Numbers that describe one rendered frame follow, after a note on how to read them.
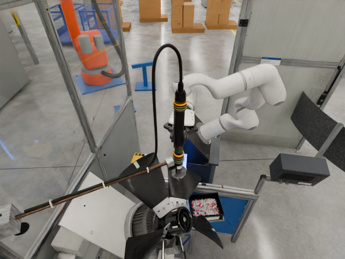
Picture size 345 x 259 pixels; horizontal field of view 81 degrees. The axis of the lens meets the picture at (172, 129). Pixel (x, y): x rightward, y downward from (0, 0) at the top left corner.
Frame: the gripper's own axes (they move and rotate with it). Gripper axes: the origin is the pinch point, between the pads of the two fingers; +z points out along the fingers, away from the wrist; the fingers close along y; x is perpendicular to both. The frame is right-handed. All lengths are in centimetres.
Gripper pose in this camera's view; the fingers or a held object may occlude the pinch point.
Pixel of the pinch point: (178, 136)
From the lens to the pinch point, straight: 75.4
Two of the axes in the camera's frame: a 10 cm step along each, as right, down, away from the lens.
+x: 0.0, -7.6, -6.5
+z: -1.7, 6.4, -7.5
